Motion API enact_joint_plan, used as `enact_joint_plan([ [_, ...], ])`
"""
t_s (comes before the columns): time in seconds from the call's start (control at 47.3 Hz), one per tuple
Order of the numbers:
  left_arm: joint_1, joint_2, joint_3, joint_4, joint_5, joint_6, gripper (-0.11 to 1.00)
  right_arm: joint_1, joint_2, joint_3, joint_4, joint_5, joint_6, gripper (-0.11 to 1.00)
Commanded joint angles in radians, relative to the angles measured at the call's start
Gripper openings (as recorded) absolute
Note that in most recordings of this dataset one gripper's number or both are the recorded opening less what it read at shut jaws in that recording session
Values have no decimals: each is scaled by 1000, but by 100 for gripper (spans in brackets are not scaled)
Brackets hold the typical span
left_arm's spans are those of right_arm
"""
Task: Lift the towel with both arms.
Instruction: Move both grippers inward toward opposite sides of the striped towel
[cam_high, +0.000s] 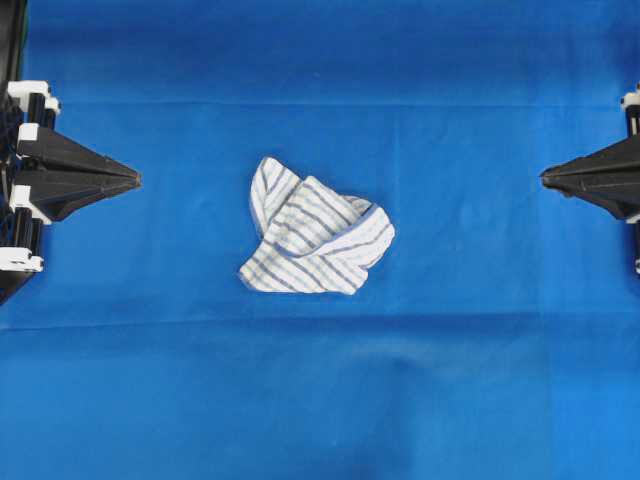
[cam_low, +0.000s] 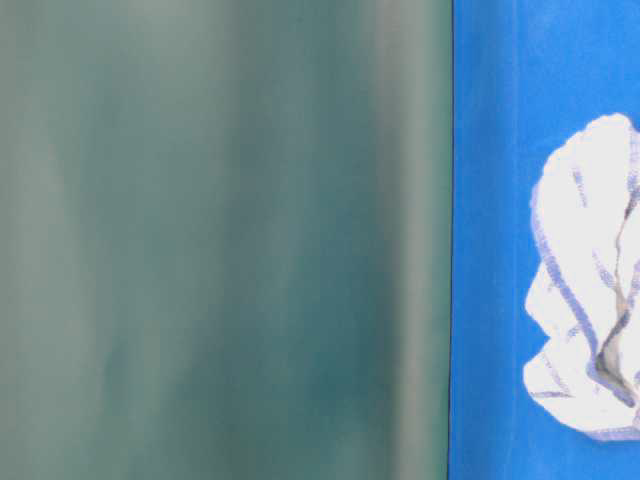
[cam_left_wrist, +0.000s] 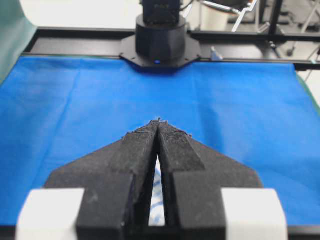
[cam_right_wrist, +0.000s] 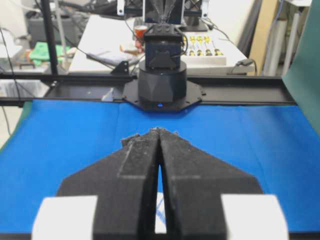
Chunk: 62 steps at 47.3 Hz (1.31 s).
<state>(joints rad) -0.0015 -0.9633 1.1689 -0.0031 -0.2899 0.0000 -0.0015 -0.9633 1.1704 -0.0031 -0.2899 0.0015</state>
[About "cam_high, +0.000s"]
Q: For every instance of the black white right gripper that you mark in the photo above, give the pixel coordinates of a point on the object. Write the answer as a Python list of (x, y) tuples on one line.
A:
[(620, 157)]

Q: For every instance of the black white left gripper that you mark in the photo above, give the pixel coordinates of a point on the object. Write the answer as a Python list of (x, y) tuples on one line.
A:
[(40, 198)]

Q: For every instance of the blue white striped towel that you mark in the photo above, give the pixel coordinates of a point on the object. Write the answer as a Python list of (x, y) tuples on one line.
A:
[(312, 239)]

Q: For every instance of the blue table cloth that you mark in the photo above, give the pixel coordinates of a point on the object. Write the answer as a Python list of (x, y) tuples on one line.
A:
[(497, 338)]

